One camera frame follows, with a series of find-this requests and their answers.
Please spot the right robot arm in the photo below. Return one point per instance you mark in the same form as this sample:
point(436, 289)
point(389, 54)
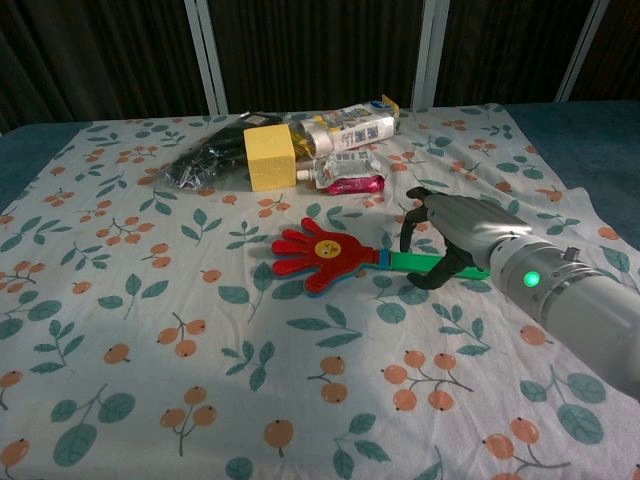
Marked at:
point(575, 310)

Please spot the black gloves in plastic bag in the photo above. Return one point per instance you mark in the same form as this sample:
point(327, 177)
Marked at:
point(215, 150)

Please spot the red hand clapper toy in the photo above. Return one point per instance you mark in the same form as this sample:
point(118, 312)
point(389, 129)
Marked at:
point(340, 252)

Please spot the silver pink drink pouch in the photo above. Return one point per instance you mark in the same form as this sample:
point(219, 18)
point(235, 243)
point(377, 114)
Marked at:
point(345, 170)

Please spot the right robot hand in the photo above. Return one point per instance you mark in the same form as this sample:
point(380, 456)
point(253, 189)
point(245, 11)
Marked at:
point(470, 220)

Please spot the white yellow snack package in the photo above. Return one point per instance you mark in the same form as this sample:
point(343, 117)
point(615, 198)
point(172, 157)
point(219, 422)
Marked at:
point(350, 130)

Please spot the white partition frame post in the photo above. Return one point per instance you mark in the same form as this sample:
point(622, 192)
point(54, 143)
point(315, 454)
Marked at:
point(582, 50)
point(207, 55)
point(426, 50)

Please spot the yellow sponge block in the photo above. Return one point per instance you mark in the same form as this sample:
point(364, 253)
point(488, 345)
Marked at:
point(270, 160)

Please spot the floral print tablecloth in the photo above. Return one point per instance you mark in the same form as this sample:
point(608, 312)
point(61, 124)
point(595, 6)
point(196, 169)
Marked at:
point(200, 350)

